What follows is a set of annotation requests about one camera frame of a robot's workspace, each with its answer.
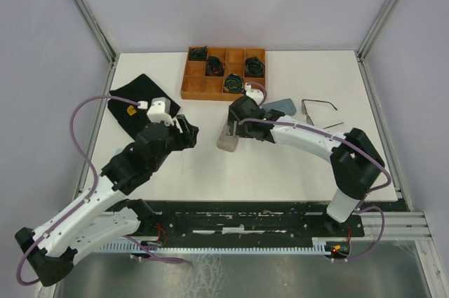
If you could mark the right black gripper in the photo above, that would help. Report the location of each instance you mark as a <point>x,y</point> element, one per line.
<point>231,123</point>

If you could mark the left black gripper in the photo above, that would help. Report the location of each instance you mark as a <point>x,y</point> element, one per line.
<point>191,130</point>

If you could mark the grey glasses case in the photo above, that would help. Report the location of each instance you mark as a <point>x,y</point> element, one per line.
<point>225,142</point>

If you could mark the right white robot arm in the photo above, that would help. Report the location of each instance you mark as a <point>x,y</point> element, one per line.
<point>357,167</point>

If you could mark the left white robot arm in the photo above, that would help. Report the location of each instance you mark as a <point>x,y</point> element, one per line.
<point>103,212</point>

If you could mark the wooden compartment tray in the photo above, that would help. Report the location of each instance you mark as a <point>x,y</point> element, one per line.
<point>197,86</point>

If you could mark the blue glasses case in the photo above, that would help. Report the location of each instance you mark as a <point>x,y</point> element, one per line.
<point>286,106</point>

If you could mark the black cloth pouch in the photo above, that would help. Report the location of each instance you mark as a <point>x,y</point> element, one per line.
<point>129,117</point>

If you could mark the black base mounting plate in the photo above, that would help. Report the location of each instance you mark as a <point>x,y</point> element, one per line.
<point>228,224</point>

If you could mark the right electronics board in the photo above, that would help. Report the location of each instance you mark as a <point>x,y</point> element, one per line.
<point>341,249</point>

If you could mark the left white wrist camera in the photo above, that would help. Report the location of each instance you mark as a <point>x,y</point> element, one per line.
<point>158,111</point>

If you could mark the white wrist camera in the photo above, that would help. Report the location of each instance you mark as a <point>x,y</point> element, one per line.
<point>158,111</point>
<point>254,91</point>

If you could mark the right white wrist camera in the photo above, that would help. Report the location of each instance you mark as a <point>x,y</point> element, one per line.
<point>254,91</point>

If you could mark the thin-frame glasses right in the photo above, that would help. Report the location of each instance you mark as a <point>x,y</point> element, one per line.
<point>304,111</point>

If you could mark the left aluminium frame post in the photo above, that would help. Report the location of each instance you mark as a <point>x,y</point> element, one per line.
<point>94,27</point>

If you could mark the aluminium frame post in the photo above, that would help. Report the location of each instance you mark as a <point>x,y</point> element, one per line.
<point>94,27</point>
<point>386,11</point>

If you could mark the right aluminium frame post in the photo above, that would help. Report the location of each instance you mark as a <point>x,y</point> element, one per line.
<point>386,11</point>

